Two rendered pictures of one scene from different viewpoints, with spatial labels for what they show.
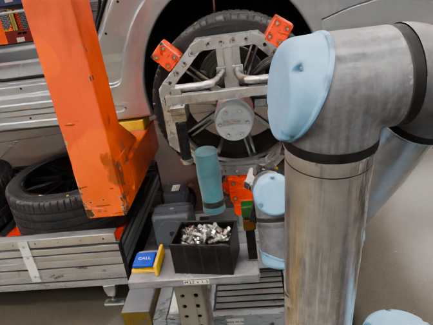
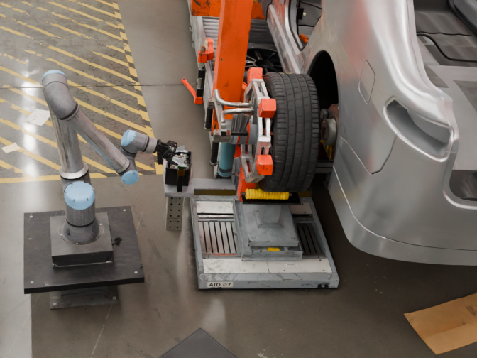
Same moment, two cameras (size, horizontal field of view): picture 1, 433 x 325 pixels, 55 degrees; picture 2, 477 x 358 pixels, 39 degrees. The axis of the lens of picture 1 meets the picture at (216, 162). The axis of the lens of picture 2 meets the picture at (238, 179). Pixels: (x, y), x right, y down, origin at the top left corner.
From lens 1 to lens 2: 342 cm
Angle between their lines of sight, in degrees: 62
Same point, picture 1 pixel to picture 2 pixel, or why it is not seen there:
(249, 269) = (169, 189)
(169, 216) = (237, 163)
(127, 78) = not seen: hidden behind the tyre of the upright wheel
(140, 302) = (197, 184)
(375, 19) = (351, 166)
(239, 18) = (273, 87)
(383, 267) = (258, 317)
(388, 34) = (50, 80)
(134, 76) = not seen: hidden behind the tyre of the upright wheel
